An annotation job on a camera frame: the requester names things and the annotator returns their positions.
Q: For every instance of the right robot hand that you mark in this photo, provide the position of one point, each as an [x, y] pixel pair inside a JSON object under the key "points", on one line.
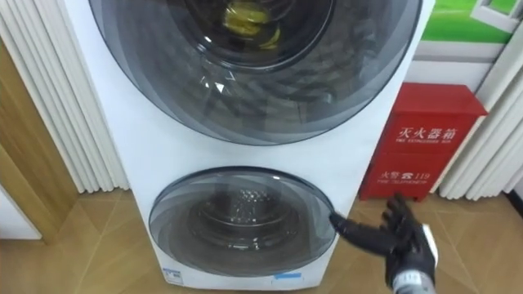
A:
{"points": [[402, 245]]}

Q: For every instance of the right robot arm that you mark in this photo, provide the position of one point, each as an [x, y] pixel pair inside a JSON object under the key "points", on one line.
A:
{"points": [[412, 282]]}

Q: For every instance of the red fire extinguisher box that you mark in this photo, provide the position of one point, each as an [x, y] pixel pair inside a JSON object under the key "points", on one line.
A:
{"points": [[421, 143]]}

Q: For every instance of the white stacked washing machine tower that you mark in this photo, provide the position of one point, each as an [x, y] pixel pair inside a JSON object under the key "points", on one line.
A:
{"points": [[171, 143]]}

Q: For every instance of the yellow cloth in drum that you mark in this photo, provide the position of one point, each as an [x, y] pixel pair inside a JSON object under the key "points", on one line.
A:
{"points": [[249, 20]]}

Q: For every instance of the green wall poster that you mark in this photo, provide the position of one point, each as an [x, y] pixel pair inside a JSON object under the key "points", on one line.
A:
{"points": [[461, 20]]}

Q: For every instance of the wooden door frame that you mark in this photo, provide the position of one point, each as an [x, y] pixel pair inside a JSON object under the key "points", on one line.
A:
{"points": [[28, 163]]}

